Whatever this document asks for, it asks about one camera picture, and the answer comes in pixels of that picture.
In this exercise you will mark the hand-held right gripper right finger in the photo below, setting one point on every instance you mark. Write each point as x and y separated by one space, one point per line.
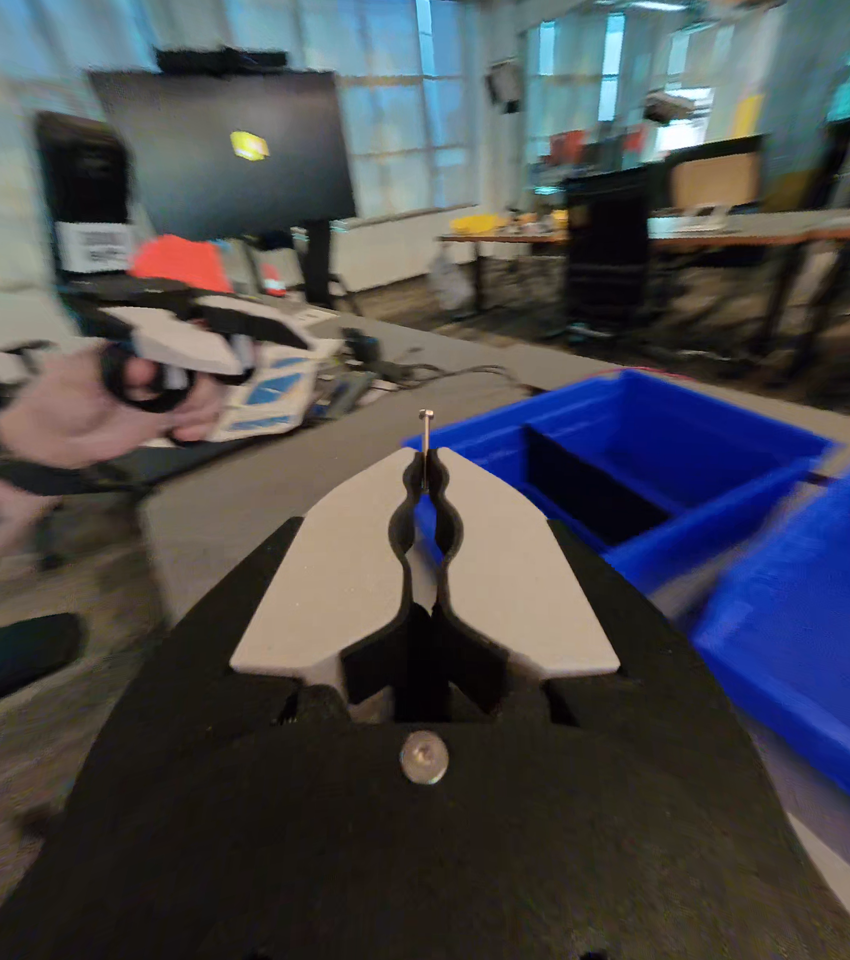
530 585

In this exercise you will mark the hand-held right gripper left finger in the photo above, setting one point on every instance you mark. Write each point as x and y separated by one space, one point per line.
320 585

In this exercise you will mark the black wristwatch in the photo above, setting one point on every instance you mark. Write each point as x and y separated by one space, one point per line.
19 476

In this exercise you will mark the dark grey pad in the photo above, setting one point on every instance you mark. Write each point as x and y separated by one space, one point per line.
342 391

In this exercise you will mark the orange traffic cone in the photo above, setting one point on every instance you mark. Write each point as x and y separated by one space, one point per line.
271 279

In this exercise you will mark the person's left hand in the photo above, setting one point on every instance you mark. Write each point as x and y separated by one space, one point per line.
57 412

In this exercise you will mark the black charger device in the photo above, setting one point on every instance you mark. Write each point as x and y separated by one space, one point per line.
361 345

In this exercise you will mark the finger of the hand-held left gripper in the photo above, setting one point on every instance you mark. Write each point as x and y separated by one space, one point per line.
177 341
260 322

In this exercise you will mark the yellow paper pad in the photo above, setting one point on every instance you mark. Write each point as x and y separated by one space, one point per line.
476 223

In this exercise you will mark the black studio light panel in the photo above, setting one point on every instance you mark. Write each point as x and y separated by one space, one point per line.
671 105
506 88

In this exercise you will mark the black bin divider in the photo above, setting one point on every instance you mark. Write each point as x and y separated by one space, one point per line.
590 487

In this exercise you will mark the orange storage box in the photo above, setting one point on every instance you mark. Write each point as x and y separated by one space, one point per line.
567 148

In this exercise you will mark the red bag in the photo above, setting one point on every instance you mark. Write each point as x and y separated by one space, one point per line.
181 262

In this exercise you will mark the printed leaflet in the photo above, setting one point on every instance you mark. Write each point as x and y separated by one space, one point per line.
275 390

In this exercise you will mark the white printed sign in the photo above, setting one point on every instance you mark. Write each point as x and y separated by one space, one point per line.
449 281

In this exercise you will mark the wooden desk with black legs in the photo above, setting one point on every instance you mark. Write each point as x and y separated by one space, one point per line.
770 229
503 236

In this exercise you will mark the black panel with tan insert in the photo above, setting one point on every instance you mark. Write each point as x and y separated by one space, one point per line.
717 176

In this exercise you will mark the long metal bolt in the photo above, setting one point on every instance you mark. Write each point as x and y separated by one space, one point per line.
425 435

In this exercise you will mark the black video bar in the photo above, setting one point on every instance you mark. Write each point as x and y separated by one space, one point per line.
222 60

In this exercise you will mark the black high-back chair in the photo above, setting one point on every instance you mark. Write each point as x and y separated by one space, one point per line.
605 247

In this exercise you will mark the blue storage bin with divider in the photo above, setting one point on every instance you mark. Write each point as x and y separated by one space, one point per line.
695 427

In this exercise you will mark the blue plastic storage bin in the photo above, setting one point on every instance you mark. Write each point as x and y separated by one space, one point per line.
807 637

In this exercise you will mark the black monitor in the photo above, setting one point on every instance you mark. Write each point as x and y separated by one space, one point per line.
222 150

